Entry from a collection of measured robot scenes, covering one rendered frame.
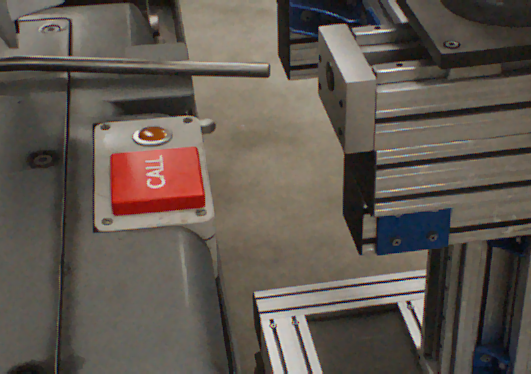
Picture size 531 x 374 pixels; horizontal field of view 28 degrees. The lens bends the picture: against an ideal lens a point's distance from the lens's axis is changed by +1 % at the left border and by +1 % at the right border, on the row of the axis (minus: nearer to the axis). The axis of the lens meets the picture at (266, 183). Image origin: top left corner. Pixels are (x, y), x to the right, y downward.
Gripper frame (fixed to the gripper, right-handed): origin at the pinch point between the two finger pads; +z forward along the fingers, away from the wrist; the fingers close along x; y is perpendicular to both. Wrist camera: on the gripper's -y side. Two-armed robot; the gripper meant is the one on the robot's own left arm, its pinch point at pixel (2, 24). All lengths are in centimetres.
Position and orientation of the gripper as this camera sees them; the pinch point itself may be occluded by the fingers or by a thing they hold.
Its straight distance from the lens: 86.8
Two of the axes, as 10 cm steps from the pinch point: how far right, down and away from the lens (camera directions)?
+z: 0.2, 8.3, 5.6
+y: 9.9, -0.9, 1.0
